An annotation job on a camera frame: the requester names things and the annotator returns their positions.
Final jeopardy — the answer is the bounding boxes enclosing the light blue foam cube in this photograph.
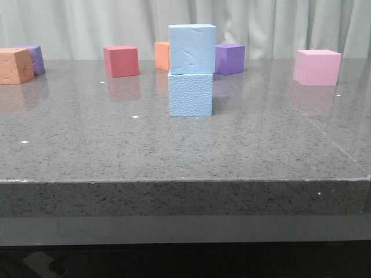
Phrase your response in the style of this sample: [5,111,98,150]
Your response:
[168,73,213,116]
[169,24,216,74]

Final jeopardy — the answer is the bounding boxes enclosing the purple foam cube right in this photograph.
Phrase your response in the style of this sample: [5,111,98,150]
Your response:
[214,43,245,75]

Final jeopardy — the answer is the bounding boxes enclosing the purple foam cube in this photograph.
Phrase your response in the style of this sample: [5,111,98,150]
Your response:
[16,45,45,76]
[214,43,245,75]

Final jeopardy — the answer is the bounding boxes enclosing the smooth orange foam cube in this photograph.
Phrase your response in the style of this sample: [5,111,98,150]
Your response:
[154,41,170,71]

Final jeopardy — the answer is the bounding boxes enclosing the red foam cube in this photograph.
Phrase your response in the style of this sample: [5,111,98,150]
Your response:
[103,45,139,78]

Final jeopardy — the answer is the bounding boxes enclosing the pink foam cube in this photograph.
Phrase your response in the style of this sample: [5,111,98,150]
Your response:
[293,50,342,86]

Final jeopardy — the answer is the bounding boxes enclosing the purple foam cube left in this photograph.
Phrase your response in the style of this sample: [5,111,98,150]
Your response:
[16,45,45,76]

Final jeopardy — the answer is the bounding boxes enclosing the white pleated curtain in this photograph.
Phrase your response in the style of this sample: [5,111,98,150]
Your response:
[1,1,370,60]

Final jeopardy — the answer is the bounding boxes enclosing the dented orange foam cube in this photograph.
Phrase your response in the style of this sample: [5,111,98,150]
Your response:
[0,48,35,85]

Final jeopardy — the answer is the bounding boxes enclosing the power strip under table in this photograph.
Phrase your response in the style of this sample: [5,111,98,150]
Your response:
[23,251,68,277]

